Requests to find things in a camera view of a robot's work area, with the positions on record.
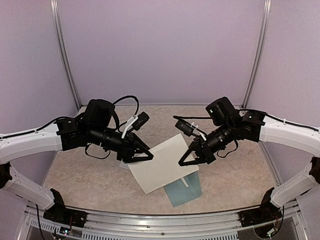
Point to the beige lined letter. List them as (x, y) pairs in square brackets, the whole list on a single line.
[(185, 182)]

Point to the right aluminium frame post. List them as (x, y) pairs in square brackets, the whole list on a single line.
[(258, 52)]

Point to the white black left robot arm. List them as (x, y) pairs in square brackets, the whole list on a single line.
[(97, 125)]

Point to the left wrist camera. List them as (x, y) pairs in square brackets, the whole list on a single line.
[(142, 118)]

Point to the beige ornate letter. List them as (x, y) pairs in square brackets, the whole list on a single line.
[(164, 167)]

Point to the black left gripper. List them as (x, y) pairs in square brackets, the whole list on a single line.
[(129, 145)]

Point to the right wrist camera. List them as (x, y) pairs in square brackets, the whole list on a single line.
[(184, 127)]

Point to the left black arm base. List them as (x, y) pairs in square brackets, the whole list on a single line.
[(66, 216)]

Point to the aluminium frame post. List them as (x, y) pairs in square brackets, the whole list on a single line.
[(258, 52), (55, 11)]

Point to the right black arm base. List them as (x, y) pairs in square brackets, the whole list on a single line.
[(258, 216)]

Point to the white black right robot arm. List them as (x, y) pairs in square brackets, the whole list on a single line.
[(258, 126)]

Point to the white sticker sheet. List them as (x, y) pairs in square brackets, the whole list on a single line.
[(124, 165)]

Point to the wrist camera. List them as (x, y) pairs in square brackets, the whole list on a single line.
[(184, 127), (142, 118)]

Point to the teal paper envelope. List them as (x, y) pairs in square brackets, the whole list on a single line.
[(179, 194)]

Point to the left aluminium frame post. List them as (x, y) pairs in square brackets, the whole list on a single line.
[(55, 11)]

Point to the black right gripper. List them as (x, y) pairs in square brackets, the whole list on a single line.
[(195, 146)]

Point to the aluminium front rail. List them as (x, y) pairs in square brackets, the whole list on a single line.
[(221, 225)]

